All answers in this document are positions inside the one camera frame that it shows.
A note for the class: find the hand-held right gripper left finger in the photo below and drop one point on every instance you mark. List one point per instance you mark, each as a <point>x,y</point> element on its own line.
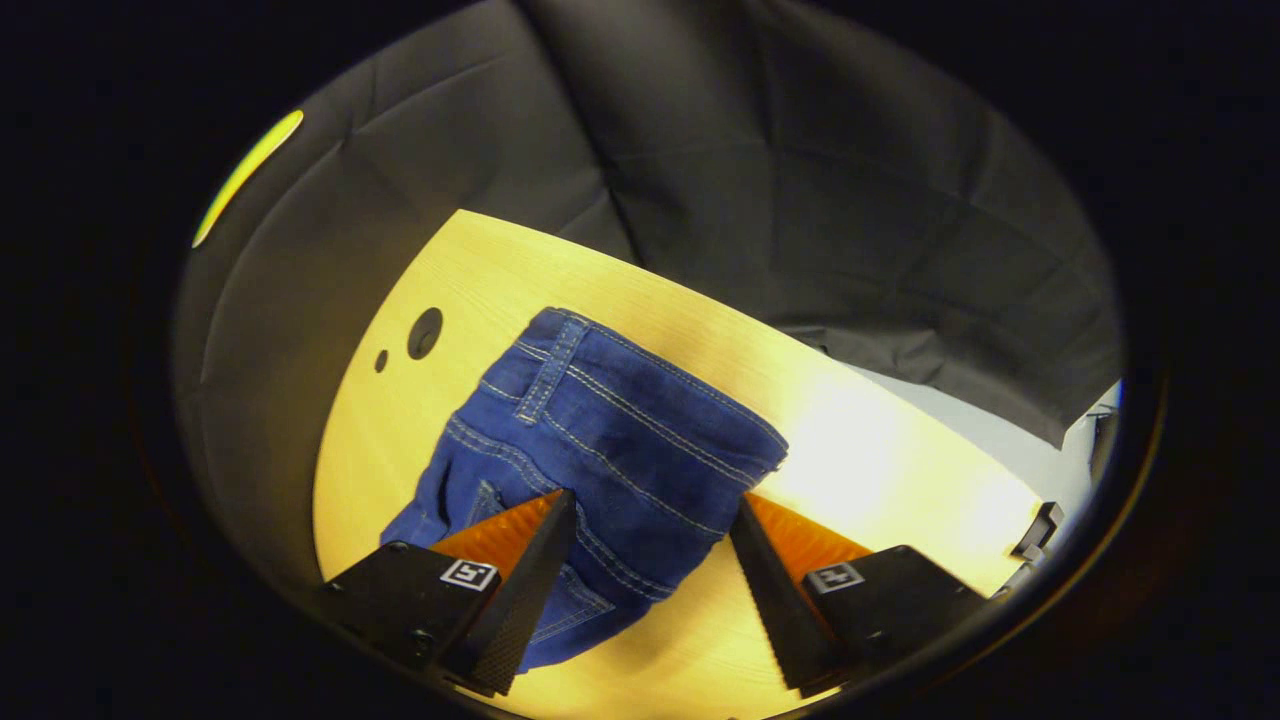
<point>525,590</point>

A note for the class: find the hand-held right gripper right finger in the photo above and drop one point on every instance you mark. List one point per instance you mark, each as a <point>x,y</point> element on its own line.
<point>775,600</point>

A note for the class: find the blue denim jeans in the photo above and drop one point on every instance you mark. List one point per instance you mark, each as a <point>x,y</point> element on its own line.
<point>620,430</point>

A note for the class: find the black backdrop cloth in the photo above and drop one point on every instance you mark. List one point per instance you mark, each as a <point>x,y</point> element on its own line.
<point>800,200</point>

